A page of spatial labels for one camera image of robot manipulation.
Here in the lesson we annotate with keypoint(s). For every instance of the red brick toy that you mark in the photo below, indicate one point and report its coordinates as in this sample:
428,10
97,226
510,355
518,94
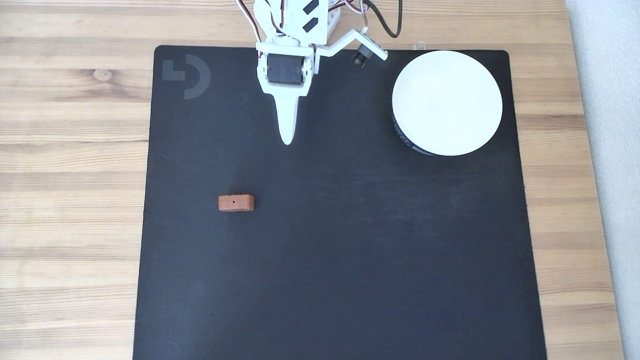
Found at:
236,203

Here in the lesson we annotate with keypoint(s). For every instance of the white plate with black underside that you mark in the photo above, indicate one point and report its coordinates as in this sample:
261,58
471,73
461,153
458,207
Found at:
447,102

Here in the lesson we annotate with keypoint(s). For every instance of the small clear plastic clip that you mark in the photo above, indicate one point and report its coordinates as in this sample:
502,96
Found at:
419,45

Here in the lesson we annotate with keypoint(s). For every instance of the black desk mat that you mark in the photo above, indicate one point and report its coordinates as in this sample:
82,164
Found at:
350,250

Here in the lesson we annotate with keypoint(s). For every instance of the gripper camera with white mount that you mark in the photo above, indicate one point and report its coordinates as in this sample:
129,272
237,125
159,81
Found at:
361,56

